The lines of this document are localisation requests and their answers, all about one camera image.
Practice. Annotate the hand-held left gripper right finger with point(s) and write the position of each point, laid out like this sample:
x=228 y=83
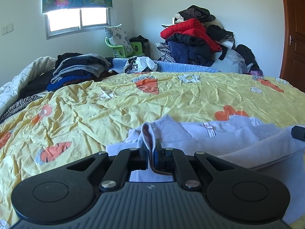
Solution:
x=157 y=156

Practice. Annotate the black puffer jacket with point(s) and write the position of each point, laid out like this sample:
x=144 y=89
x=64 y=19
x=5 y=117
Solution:
x=190 y=40

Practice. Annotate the brown wooden door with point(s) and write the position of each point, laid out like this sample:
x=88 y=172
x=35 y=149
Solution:
x=295 y=28

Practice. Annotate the stack of folded dark clothes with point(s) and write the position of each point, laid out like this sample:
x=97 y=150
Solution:
x=81 y=69

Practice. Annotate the clear plastic bag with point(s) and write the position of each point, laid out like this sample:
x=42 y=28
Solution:
x=232 y=60

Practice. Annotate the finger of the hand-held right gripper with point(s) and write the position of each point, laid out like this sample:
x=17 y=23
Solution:
x=299 y=132

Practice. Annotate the green plastic chair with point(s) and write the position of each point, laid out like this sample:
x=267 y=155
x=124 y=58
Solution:
x=137 y=49

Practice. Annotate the houndstooth cloth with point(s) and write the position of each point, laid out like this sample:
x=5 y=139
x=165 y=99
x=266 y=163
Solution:
x=164 y=52

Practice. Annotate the window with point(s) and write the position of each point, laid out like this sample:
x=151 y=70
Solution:
x=76 y=20

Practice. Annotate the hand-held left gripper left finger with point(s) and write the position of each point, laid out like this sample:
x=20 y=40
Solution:
x=144 y=153

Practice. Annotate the dark cloth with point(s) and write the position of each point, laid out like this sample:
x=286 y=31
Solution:
x=38 y=84

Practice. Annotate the white wall switch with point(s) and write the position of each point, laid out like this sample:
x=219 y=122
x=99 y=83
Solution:
x=7 y=29

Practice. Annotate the white quilt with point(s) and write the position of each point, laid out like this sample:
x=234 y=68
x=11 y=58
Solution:
x=21 y=76

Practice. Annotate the yellow carrot-print blanket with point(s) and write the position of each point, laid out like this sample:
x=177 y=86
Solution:
x=95 y=114

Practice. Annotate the red jacket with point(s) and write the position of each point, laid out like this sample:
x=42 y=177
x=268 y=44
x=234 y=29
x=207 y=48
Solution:
x=188 y=28

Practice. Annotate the white printed plastic bag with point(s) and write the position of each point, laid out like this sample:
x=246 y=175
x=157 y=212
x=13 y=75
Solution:
x=140 y=64

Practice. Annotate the navy jacket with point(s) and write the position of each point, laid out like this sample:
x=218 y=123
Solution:
x=188 y=56

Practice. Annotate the black backpack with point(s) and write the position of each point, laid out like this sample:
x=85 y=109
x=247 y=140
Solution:
x=246 y=56

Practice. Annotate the grey patterned pillow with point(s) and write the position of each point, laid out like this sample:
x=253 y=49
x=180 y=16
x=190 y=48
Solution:
x=118 y=37

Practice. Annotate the zebra striped cloth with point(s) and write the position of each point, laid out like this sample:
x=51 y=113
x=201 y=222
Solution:
x=21 y=105

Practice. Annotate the light blue sweater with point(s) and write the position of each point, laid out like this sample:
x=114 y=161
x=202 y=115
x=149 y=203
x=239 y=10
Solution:
x=226 y=143

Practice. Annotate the black patterned garment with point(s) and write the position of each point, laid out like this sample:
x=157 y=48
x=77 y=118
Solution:
x=196 y=13

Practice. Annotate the dark bag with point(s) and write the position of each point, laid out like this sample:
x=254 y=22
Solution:
x=140 y=39

